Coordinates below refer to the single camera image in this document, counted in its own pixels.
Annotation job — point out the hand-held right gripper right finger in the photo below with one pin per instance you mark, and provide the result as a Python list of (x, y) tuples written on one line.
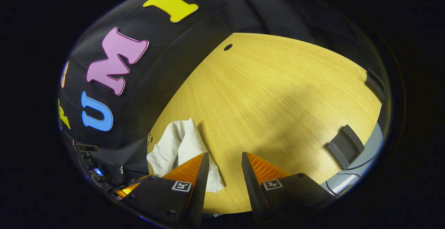
[(252, 187)]

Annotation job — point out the white jeans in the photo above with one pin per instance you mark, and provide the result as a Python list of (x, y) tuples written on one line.
[(180, 142)]

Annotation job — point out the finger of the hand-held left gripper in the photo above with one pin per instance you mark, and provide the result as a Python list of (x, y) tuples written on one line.
[(126, 189)]

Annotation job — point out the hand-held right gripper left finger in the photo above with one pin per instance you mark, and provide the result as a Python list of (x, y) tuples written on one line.
[(200, 187)]

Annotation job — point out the black table edge bracket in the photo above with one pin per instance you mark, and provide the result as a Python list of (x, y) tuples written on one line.
[(375, 84), (344, 147)]

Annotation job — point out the black backdrop cloth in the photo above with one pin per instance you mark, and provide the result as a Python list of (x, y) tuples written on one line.
[(167, 65)]

